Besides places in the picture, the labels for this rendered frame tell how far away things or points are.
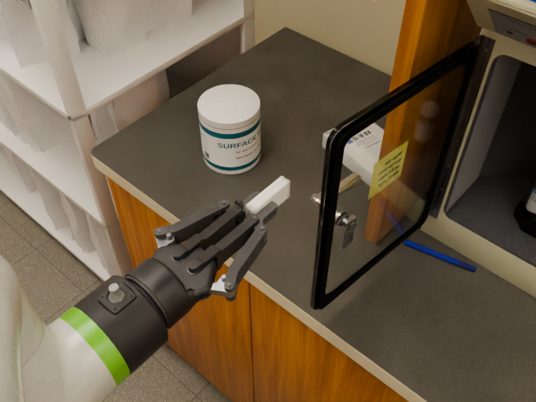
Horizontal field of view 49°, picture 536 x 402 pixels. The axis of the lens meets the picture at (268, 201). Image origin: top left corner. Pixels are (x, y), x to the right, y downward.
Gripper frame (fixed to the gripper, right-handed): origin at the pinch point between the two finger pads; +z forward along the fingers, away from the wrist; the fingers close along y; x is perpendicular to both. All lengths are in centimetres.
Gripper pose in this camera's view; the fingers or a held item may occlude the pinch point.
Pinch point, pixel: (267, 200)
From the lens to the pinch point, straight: 73.3
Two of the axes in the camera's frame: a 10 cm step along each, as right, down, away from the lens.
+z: 6.6, -5.5, 5.1
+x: 0.0, 6.8, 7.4
